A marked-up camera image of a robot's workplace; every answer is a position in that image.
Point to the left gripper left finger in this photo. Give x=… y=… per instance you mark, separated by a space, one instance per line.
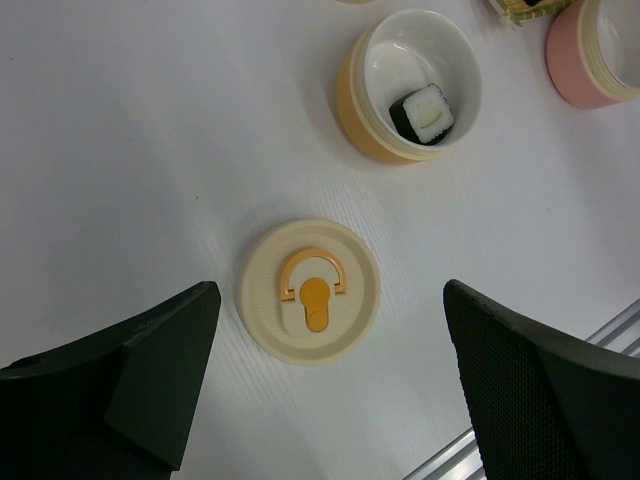
x=116 y=404

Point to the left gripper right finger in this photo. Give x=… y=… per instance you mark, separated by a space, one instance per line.
x=467 y=310

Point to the sushi roll green centre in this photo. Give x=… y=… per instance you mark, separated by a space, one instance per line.
x=423 y=116

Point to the pink lunch bowl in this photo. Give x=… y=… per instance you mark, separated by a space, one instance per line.
x=592 y=53

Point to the orange lunch bowl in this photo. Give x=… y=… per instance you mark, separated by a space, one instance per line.
x=394 y=58

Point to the bamboo sushi mat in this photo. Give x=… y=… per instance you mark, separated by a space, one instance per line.
x=519 y=12

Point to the aluminium mounting rail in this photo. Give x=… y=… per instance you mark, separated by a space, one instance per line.
x=564 y=409

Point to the cream lid orange handle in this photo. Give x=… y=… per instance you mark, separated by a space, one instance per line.
x=309 y=291

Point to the cream lid pink handle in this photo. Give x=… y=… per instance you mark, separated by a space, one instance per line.
x=356 y=2

